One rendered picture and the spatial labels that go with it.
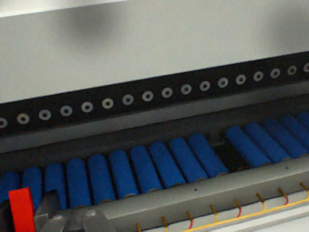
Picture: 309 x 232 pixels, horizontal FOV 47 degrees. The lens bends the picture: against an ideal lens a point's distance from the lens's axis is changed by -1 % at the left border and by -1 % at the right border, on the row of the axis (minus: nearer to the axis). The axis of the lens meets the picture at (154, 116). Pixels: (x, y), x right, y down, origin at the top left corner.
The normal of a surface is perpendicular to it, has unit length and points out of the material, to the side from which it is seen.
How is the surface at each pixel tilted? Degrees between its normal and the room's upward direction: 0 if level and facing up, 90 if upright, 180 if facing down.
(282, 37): 108
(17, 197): 73
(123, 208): 18
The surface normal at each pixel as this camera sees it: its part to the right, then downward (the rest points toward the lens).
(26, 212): 0.17, -0.09
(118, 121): 0.25, 0.49
